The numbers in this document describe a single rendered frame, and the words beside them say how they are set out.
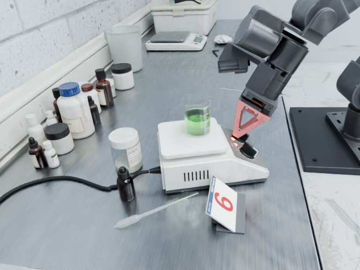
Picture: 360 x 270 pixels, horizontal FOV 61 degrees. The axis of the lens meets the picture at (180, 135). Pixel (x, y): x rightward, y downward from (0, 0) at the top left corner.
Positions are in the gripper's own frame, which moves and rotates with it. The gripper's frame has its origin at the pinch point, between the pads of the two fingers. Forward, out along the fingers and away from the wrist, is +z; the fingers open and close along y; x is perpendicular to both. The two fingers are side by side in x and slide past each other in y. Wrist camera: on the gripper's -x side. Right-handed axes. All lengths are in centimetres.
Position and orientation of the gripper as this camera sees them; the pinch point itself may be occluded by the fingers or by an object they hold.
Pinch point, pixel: (238, 130)
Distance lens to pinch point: 63.7
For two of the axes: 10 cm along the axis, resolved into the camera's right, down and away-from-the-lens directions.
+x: 8.5, 5.2, -1.0
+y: -3.0, 3.1, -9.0
